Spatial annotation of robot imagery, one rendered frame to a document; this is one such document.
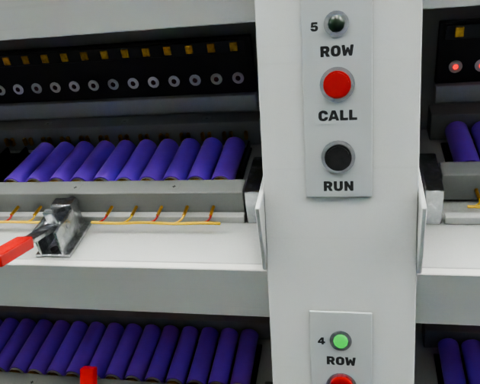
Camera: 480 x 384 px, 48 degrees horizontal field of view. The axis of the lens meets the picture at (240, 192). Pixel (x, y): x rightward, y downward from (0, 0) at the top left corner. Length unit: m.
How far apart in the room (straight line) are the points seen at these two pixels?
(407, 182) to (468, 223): 0.08
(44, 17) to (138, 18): 0.06
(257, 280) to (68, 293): 0.15
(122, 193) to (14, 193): 0.09
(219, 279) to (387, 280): 0.11
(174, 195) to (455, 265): 0.20
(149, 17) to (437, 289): 0.25
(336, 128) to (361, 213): 0.06
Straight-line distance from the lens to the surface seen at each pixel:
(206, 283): 0.38
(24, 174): 0.51
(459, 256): 0.37
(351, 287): 0.36
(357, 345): 0.37
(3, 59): 0.58
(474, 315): 0.38
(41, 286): 0.43
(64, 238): 0.41
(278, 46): 0.33
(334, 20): 0.32
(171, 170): 0.44
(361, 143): 0.33
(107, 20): 0.37
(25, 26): 0.40
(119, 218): 0.43
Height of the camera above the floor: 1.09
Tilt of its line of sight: 14 degrees down
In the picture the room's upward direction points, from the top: 3 degrees counter-clockwise
